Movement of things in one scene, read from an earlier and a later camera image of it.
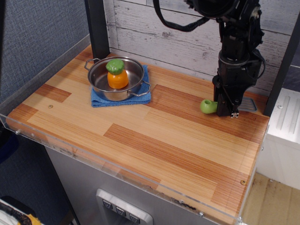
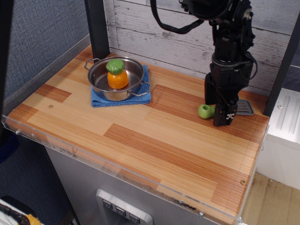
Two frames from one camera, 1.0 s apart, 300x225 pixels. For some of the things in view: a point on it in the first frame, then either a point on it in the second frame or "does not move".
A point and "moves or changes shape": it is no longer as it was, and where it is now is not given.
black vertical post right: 281,78 does not move
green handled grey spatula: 245,104 moves or changes shape
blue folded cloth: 142,95 does not move
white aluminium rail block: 279,155 does not move
